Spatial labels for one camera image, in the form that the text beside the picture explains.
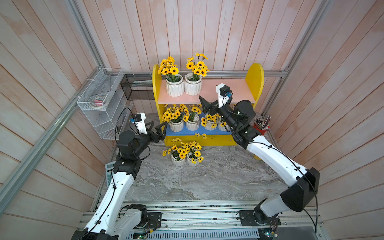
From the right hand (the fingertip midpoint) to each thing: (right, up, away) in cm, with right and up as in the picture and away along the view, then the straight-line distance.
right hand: (207, 91), depth 65 cm
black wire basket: (-45, +14, +40) cm, 61 cm away
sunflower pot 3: (-16, -9, +19) cm, 27 cm away
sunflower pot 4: (-6, -13, +23) cm, 28 cm away
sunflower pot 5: (+4, -12, +23) cm, 26 cm away
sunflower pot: (-6, -30, +23) cm, 38 cm away
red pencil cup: (+41, -14, +34) cm, 55 cm away
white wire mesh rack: (-51, -13, +13) cm, 54 cm away
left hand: (-21, -14, +5) cm, 26 cm away
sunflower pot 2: (-14, -32, +19) cm, 40 cm away
